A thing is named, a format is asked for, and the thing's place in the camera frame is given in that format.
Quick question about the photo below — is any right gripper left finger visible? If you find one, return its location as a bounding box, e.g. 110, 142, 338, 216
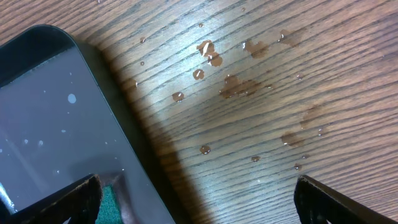
1, 174, 103, 224

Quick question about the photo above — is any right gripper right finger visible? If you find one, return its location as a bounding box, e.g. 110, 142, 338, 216
294, 175, 397, 224

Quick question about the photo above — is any green sponge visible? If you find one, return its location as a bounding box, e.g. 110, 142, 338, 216
95, 185, 123, 224

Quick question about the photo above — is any black water tray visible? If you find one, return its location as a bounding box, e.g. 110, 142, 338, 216
1, 25, 174, 223

